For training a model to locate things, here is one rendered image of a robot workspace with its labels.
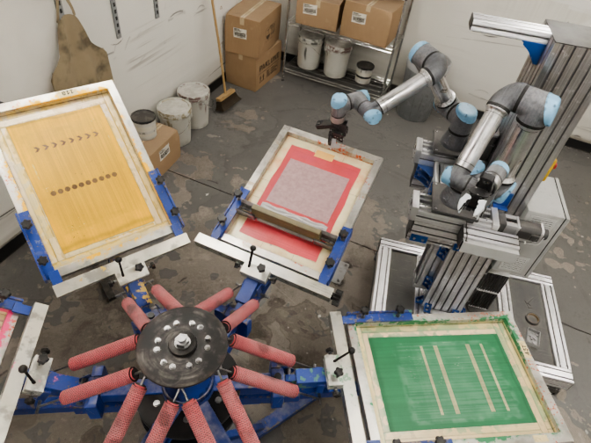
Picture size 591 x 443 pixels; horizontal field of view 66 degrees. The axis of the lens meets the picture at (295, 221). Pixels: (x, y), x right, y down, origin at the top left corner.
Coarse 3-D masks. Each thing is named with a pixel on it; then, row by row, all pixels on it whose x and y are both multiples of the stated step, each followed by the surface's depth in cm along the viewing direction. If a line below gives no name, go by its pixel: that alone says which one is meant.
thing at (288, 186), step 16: (288, 160) 248; (304, 160) 248; (320, 160) 248; (288, 176) 242; (304, 176) 242; (272, 192) 237; (288, 192) 237; (304, 192) 237; (288, 208) 232; (256, 224) 227; (272, 240) 223
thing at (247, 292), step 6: (246, 282) 202; (252, 282) 202; (258, 282) 202; (240, 288) 201; (246, 288) 200; (252, 288) 200; (240, 294) 199; (246, 294) 199; (252, 294) 200; (240, 300) 198; (246, 300) 198
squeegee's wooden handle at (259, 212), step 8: (256, 208) 220; (264, 208) 220; (256, 216) 225; (264, 216) 221; (272, 216) 218; (280, 216) 217; (280, 224) 220; (288, 224) 217; (296, 224) 215; (304, 224) 215; (296, 232) 220; (304, 232) 216; (312, 232) 213; (320, 232) 213
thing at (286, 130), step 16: (288, 128) 255; (272, 144) 249; (320, 144) 251; (272, 160) 248; (368, 160) 244; (256, 176) 238; (368, 176) 238; (240, 208) 230; (352, 208) 227; (352, 224) 223; (224, 240) 219; (240, 240) 219; (272, 256) 214; (304, 272) 210; (320, 272) 209
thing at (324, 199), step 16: (320, 176) 242; (336, 176) 242; (352, 176) 242; (320, 192) 237; (336, 192) 237; (304, 208) 232; (320, 208) 232; (336, 208) 232; (288, 240) 222; (304, 240) 222; (320, 240) 222; (304, 256) 218
